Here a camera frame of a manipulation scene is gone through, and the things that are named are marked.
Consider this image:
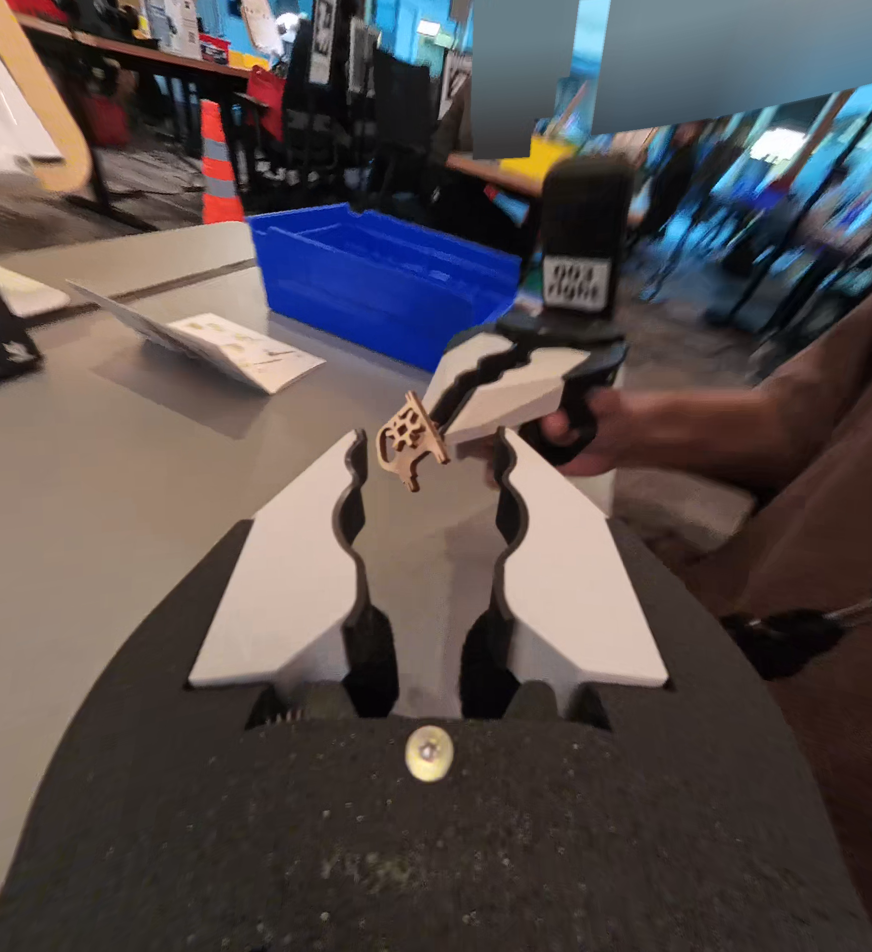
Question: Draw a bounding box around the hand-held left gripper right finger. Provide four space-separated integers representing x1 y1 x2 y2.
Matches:
460 430 671 716

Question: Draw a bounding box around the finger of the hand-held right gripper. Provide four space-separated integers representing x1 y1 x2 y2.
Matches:
438 348 593 464
423 332 535 426

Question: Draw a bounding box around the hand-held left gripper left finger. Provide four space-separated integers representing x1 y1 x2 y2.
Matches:
187 430 400 716

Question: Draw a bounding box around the wooden frame piece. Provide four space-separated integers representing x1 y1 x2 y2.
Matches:
376 392 450 493

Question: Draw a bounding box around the person's right forearm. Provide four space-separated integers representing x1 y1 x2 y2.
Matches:
644 368 802 492

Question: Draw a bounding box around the person's right hand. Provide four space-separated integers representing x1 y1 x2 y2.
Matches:
557 385 650 478

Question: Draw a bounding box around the blue plastic bin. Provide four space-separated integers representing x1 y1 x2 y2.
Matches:
246 203 522 373

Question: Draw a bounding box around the white instruction booklet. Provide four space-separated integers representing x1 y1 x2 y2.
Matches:
66 279 327 395

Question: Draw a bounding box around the orange traffic cone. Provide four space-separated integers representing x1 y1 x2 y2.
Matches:
199 99 247 226

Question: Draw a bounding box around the red bag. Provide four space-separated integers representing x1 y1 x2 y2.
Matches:
82 95 132 148

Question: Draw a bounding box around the tan wooden tabletop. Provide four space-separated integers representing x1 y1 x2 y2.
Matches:
0 0 93 194

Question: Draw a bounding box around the black lanyard strap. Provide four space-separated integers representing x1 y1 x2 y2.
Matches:
719 554 872 681

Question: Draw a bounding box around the black table frame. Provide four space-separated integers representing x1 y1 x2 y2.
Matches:
64 74 162 232

